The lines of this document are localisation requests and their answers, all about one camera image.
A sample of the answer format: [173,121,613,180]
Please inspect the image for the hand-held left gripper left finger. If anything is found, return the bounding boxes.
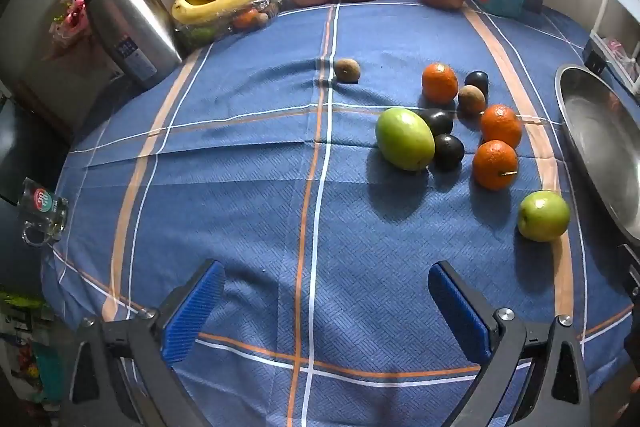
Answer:
[67,259,227,427]

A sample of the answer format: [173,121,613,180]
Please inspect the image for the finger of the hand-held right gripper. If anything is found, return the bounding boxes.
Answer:
[618,245,640,308]

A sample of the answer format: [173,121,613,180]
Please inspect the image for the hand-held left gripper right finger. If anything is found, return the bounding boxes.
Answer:
[428,261,593,427]

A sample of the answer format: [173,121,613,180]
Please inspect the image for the small green apple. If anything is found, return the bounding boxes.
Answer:
[517,191,571,242]

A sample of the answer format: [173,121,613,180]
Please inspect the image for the steel bowl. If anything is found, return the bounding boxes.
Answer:
[555,63,640,243]

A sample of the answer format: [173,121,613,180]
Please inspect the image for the orange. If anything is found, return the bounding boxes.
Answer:
[421,63,459,104]
[480,105,523,150]
[472,140,519,192]

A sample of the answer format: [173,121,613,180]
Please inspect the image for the dark plum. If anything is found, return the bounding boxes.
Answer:
[433,133,466,171]
[419,108,455,136]
[464,71,490,95]

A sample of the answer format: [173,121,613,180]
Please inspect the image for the large green apple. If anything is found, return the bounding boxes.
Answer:
[375,107,436,172]

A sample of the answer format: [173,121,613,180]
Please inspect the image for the small brown kiwi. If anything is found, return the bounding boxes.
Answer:
[333,58,361,84]
[457,85,487,118]

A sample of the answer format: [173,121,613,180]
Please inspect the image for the blue plaid tablecloth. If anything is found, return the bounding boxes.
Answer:
[40,0,636,427]

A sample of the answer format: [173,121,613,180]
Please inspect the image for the colourful plastic bag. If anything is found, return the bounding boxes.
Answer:
[0,289,68,413]

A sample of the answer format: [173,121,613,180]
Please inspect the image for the glass mug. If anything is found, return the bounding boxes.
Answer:
[17,177,69,248]

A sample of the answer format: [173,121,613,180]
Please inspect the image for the pink plastic bag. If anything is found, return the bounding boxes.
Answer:
[602,38,640,68]

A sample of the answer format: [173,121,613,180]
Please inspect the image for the small green lime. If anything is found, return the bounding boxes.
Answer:
[182,26,216,45]

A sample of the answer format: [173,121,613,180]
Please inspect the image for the clear plastic tray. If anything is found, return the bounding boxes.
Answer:
[175,0,288,50]

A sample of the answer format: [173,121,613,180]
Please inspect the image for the steel thermos jug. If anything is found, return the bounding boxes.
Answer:
[75,0,183,90]

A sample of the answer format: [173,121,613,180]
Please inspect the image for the small tangerine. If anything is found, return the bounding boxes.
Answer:
[234,8,261,30]

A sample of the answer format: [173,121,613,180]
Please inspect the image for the pink artificial flowers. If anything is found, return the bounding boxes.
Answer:
[50,0,93,52]

